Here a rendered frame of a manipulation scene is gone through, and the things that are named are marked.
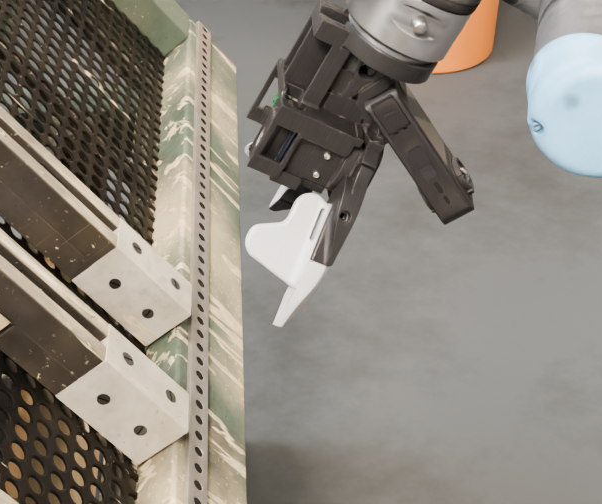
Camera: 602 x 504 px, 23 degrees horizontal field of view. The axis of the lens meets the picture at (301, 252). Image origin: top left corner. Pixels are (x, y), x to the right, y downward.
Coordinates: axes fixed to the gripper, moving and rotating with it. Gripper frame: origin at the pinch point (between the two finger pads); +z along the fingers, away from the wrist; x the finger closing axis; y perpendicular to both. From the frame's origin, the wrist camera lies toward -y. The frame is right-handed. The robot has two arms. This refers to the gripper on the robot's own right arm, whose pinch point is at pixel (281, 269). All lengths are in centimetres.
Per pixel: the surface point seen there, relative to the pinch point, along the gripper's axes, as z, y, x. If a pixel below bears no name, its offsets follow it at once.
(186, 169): 41, -9, -83
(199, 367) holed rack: 42, -12, -42
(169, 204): 43, -8, -76
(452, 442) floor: 100, -93, -128
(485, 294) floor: 94, -104, -177
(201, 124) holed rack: 42, -11, -97
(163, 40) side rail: 44, -5, -122
